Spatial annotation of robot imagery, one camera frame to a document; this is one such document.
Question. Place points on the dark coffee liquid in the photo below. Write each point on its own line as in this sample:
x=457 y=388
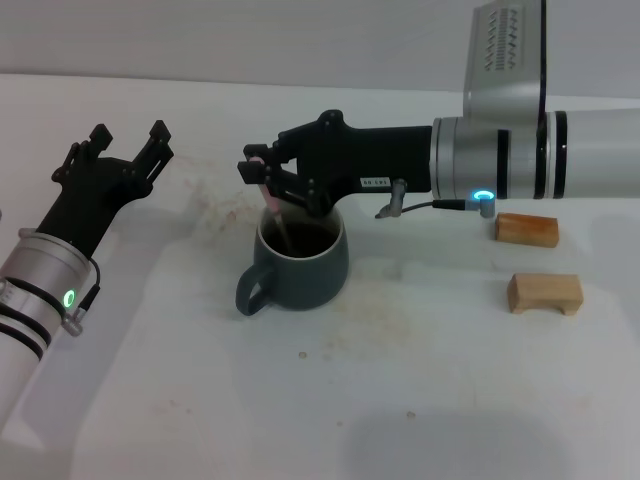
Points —
x=312 y=242

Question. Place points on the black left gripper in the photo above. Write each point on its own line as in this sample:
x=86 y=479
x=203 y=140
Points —
x=90 y=200

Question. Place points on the silver vented camera housing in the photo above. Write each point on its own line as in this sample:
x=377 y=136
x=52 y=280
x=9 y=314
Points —
x=505 y=85

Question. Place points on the notched pale wooden block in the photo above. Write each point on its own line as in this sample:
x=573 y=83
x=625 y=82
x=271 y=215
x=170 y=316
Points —
x=540 y=295

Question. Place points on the dark grey ceramic cup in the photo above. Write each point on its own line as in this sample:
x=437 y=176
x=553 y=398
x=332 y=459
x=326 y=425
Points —
x=305 y=285

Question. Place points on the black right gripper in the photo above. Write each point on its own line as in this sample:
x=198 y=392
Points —
x=375 y=155

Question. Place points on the stained wooden rest block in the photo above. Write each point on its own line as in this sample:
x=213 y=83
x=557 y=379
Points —
x=525 y=230

